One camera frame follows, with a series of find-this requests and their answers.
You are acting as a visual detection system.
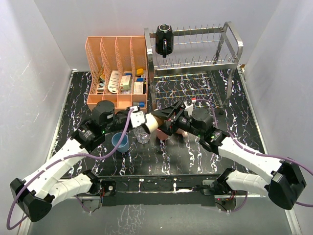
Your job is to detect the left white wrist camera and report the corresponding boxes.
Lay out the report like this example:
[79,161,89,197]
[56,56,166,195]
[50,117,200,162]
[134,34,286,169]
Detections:
[130,106,147,129]

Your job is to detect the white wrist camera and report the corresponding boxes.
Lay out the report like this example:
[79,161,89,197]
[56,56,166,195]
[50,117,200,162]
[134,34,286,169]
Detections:
[130,106,147,129]
[184,98,197,116]

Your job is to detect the purple cable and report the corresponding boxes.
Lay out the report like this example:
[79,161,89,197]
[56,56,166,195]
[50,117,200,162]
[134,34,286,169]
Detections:
[195,99,313,213]
[6,107,134,231]

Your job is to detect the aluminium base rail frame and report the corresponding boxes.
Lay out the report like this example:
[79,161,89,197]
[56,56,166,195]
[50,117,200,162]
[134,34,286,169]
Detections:
[20,176,302,235]

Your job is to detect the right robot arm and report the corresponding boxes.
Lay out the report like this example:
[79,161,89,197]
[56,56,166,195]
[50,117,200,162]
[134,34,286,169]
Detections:
[147,101,306,210]

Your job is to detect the black ceramic mug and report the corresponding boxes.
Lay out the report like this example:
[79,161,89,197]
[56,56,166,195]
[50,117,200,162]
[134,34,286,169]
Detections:
[155,24,174,58]

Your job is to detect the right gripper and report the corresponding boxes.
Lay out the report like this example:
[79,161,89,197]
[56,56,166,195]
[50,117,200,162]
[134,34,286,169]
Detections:
[151,101,203,139]

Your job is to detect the white barcode card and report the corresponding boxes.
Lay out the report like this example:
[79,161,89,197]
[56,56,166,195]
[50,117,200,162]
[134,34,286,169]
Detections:
[108,70,119,94]

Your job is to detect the pink plastic tumbler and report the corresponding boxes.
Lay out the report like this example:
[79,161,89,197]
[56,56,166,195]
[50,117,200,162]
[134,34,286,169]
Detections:
[156,129,169,141]

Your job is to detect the peach plastic desk organizer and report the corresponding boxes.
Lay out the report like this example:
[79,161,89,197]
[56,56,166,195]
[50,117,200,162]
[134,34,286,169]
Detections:
[85,36,149,111]

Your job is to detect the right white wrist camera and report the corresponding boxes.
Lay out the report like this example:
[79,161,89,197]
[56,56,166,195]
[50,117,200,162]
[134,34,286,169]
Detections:
[184,98,197,116]

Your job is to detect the green and white box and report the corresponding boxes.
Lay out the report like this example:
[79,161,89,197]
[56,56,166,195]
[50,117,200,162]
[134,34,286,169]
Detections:
[119,74,132,91]

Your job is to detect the grey blue cylinder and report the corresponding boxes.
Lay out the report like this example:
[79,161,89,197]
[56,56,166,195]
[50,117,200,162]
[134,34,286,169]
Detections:
[133,101,145,108]

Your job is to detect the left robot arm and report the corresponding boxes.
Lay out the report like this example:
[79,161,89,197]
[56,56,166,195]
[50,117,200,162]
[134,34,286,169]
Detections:
[7,100,138,230]

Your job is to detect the blue plastic tumbler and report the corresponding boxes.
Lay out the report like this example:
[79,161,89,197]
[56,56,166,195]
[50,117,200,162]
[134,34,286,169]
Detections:
[111,133,130,153]

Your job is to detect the yellow eraser block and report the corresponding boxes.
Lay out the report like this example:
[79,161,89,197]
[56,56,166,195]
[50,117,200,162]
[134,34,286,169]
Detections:
[136,69,144,77]

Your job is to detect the pink textured mug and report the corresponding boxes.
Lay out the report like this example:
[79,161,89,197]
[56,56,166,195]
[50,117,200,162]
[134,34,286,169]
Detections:
[176,131,188,138]

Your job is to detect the steel two-tier dish rack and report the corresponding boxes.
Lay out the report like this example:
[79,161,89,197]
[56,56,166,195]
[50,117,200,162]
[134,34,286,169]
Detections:
[144,21,244,108]

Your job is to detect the white red-print box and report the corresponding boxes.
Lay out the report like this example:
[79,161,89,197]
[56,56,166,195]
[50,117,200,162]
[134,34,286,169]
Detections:
[133,81,144,94]

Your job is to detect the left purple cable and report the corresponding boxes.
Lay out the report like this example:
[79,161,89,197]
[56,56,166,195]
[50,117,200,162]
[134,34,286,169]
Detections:
[6,107,134,231]

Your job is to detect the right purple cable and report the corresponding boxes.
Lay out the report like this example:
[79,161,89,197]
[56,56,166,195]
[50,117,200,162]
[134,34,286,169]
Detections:
[195,99,313,213]

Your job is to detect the brown and cream cup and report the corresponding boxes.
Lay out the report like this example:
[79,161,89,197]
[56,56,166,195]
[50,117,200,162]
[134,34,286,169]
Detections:
[144,114,164,134]

